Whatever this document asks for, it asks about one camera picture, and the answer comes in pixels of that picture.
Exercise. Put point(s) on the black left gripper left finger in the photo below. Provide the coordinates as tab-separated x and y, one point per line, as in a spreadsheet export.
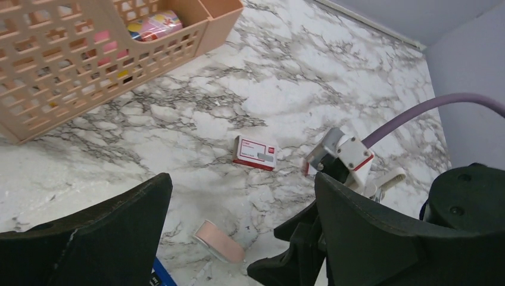
111	243

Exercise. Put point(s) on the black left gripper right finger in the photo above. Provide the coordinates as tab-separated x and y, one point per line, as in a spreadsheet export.
459	241

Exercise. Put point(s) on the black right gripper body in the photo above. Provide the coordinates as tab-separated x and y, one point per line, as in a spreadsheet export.
301	263

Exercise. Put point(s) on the blue black stapler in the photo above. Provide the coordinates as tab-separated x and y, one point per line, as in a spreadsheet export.
160	276

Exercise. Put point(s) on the white small stapler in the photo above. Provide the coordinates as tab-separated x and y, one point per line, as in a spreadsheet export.
376	188

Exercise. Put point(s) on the pink small stapler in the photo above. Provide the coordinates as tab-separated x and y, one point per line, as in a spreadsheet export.
219	243

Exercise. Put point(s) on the red white staple box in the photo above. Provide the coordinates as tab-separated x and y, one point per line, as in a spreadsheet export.
253	153

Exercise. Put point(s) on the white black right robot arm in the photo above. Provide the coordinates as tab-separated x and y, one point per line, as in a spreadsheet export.
458	238

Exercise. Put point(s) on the peach plastic desk organizer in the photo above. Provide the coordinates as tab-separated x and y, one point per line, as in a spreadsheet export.
60	59

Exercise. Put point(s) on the colourful item in organizer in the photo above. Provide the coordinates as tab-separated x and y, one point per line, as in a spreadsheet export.
155	26

